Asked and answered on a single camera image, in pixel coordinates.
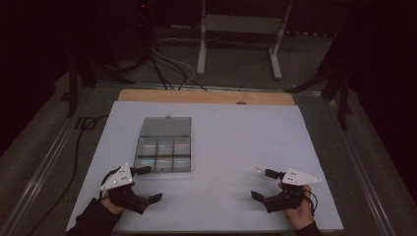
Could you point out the clear plastic compartment box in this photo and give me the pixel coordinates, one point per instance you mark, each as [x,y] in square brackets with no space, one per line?
[164,144]

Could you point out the white metal stand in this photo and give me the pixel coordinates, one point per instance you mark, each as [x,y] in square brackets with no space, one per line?
[241,23]

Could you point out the person's right hand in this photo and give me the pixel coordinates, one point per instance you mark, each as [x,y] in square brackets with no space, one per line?
[303,214]

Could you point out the person's left hand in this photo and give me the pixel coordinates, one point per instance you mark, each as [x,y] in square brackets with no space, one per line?
[113,206]

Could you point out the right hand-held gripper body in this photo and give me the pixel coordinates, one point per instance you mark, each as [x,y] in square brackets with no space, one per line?
[296,177]

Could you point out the white table mat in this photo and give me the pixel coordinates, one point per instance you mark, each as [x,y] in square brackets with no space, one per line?
[229,147]

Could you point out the metal floor rail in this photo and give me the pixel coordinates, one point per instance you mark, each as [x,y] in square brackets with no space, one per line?
[364,173]
[36,183]

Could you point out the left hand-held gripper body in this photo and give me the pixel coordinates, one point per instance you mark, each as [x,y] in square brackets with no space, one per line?
[122,179]

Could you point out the black tripod stand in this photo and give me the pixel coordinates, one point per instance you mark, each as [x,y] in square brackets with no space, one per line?
[73,82]
[342,95]

